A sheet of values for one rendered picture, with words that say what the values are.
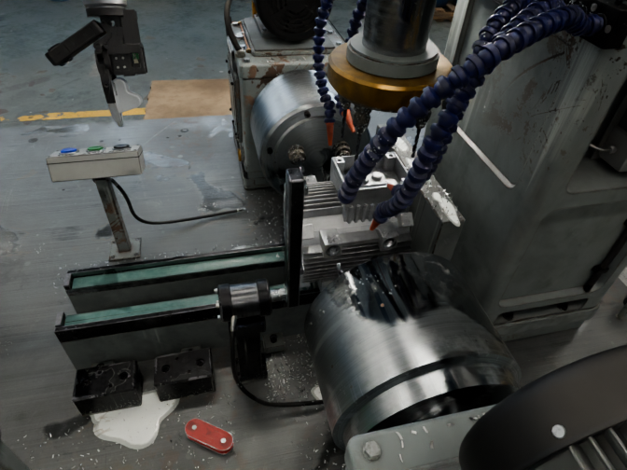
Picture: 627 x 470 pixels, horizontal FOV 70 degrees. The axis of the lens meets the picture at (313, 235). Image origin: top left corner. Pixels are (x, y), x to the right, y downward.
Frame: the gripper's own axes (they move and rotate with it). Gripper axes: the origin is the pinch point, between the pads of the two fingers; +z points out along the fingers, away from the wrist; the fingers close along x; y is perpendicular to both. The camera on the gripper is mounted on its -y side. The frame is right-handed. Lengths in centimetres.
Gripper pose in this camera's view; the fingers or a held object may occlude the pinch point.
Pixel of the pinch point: (116, 120)
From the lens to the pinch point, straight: 101.2
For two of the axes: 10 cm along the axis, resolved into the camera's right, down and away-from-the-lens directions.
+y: 9.7, -1.2, 2.0
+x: -2.3, -3.6, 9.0
